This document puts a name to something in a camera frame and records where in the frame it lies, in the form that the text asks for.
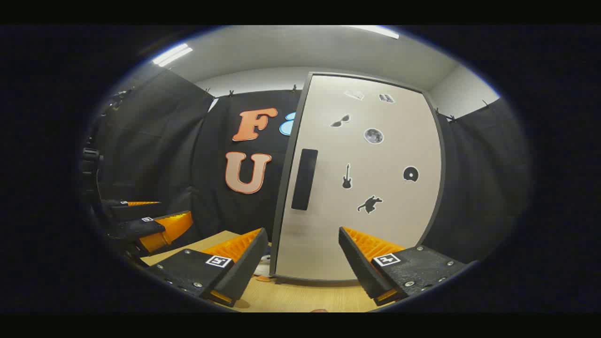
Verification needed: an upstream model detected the white cabinet door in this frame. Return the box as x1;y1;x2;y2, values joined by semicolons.
276;74;442;281

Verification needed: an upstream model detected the long ceiling light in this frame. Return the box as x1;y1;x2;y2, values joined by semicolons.
153;43;193;67

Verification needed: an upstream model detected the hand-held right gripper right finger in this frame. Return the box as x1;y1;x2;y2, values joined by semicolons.
338;226;478;307

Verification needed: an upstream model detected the black backdrop cloth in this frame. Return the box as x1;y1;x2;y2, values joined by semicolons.
87;69;531;263

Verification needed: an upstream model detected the black door handle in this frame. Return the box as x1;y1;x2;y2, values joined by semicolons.
291;148;319;211

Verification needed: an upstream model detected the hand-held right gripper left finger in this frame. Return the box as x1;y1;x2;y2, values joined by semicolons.
145;228;269;308

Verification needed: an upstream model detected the wide ceiling light panel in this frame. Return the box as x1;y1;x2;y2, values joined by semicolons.
347;26;400;39

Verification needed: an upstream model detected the grey cabinet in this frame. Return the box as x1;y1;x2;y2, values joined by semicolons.
270;70;447;285

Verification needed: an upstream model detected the white and orange figurine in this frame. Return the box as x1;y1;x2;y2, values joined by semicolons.
256;256;274;283

